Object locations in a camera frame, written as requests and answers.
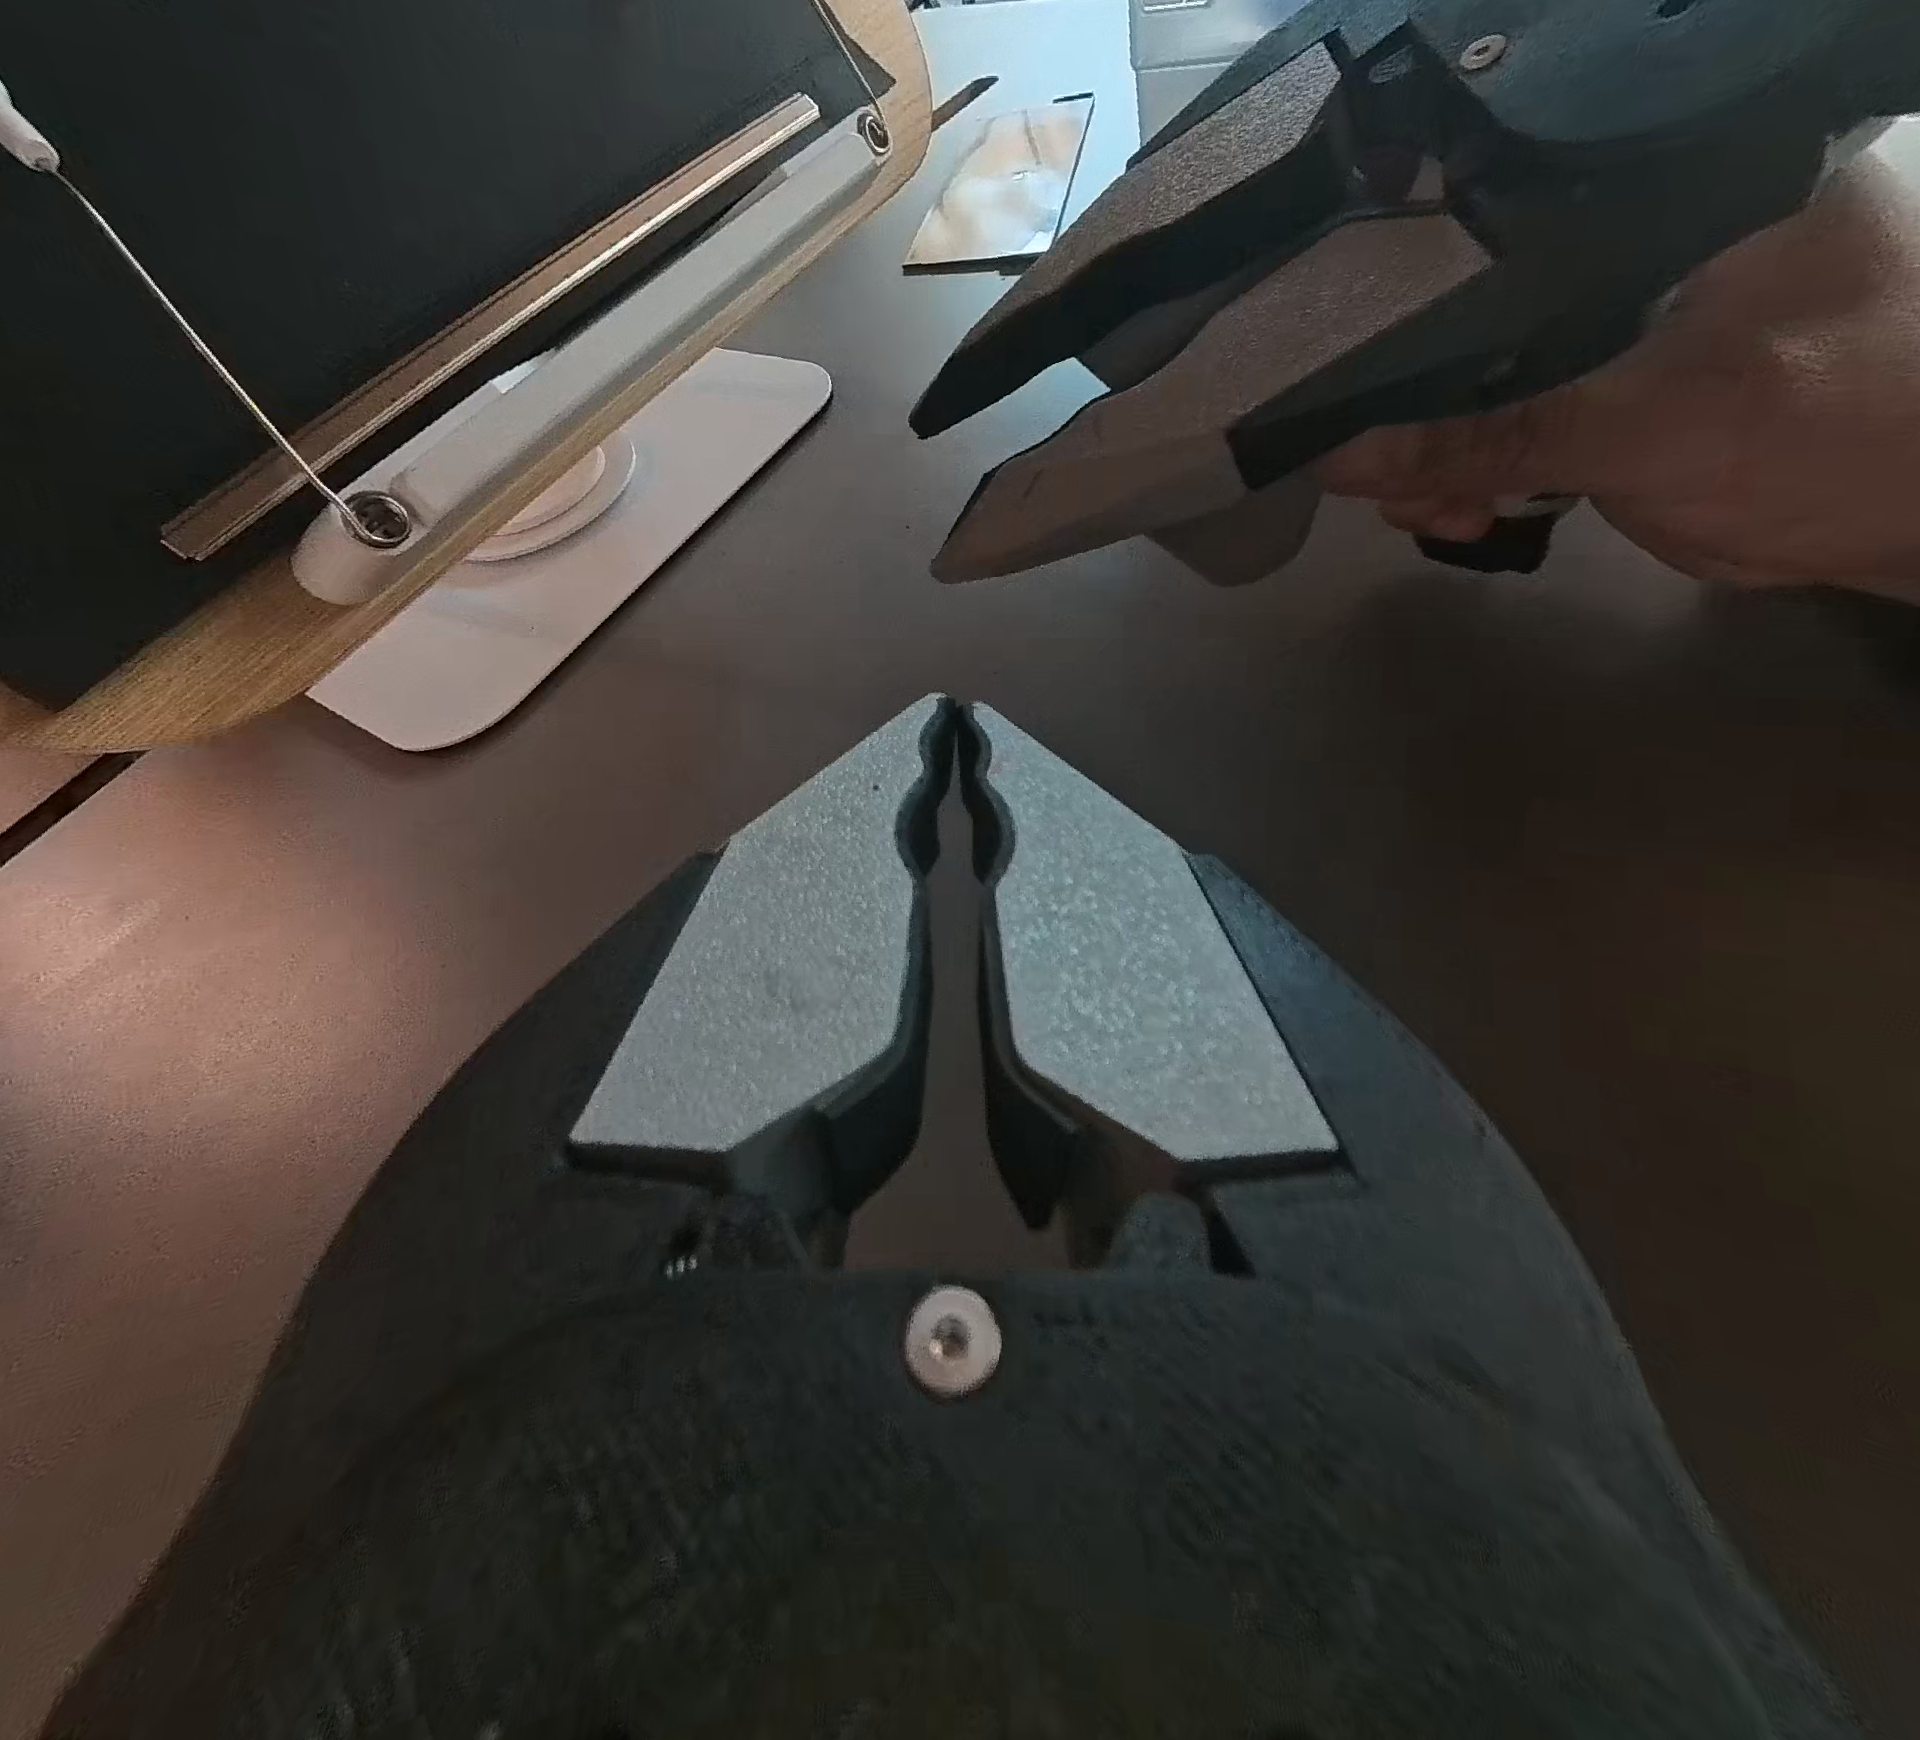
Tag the person's right hand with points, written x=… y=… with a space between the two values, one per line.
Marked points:
x=1726 y=420

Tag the silver reflective sheet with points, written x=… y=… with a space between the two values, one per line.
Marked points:
x=1006 y=187

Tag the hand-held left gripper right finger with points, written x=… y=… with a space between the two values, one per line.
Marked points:
x=1142 y=1004

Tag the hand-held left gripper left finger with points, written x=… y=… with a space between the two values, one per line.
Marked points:
x=767 y=1004

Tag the black board with wooden frame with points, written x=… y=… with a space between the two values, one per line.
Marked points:
x=375 y=45

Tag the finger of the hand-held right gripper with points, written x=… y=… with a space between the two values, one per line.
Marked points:
x=1201 y=420
x=1201 y=211

